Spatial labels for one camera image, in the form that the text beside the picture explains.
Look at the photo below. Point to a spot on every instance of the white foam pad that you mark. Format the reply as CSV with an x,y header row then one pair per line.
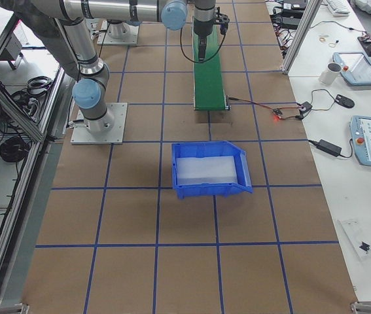
x,y
214,169

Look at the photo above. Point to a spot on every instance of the black computer mouse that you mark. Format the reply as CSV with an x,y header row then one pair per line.
x,y
344,101

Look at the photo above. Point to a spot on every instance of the white mug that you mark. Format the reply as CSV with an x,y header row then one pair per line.
x,y
329,75

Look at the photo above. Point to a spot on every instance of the green conveyor belt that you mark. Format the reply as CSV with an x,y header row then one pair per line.
x,y
208,84

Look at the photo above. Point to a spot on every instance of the white keyboard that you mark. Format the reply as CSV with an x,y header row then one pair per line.
x,y
337,8

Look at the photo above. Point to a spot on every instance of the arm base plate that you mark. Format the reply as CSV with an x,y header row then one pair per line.
x,y
118,34
107,130

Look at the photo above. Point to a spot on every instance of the black power adapter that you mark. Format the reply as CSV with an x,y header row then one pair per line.
x,y
329,148

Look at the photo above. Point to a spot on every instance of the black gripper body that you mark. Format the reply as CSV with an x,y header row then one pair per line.
x,y
201,31

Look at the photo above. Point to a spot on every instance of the black controller module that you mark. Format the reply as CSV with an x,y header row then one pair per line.
x,y
305,108

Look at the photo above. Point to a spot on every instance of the aluminium frame post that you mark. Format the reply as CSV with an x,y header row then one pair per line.
x,y
301,32

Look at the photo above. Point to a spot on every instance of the blue plastic bin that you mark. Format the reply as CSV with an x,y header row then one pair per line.
x,y
208,149

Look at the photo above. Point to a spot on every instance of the clear plastic bag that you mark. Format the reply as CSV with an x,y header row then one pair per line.
x,y
357,238

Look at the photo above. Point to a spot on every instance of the far teach pendant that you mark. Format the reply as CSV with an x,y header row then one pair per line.
x,y
356,67

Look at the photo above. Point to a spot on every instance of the small sensor circuit board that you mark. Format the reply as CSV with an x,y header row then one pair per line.
x,y
278,112

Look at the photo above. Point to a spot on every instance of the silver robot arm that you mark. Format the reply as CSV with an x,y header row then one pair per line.
x,y
89,92
39,17

